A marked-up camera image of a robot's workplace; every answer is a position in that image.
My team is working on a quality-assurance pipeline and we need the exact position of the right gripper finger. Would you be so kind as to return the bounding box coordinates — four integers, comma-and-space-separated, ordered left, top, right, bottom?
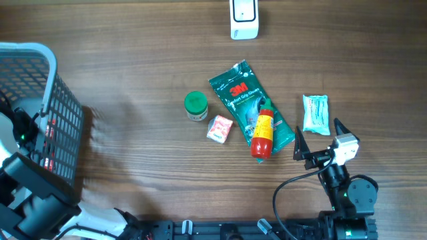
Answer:
293, 126, 311, 160
334, 118, 360, 142

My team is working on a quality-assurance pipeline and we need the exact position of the light blue wipes packet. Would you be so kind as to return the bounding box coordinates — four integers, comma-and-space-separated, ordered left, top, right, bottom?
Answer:
303, 95, 330, 135

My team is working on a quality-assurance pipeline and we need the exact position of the red yellow sauce bottle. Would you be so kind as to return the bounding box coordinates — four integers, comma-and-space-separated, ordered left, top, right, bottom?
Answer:
251, 99, 274, 160

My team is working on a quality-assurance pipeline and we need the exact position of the small red white packet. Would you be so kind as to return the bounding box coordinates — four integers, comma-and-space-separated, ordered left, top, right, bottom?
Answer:
207, 115, 233, 144

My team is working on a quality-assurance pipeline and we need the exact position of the green 3M gloves packet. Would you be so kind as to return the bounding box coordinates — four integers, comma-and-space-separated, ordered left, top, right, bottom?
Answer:
209, 60, 295, 154

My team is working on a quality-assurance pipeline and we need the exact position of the green lid Knorr jar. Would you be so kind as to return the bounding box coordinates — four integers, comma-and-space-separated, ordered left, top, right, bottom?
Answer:
184, 91, 208, 121

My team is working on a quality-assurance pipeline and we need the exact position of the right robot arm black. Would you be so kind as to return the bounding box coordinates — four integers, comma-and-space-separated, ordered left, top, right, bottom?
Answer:
286, 118, 378, 240

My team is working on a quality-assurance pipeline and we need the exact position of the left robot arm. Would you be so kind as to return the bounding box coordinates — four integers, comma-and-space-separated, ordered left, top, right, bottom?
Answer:
1, 97, 138, 239

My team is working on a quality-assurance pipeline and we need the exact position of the white barcode scanner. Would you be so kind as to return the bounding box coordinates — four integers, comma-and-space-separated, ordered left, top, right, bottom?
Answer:
229, 0, 260, 40

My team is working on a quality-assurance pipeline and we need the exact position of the grey plastic mesh basket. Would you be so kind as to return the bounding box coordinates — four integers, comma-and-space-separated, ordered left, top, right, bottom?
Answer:
1, 43, 84, 185

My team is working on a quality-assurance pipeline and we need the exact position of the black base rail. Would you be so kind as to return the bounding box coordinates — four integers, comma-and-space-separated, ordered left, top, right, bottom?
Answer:
130, 217, 379, 240

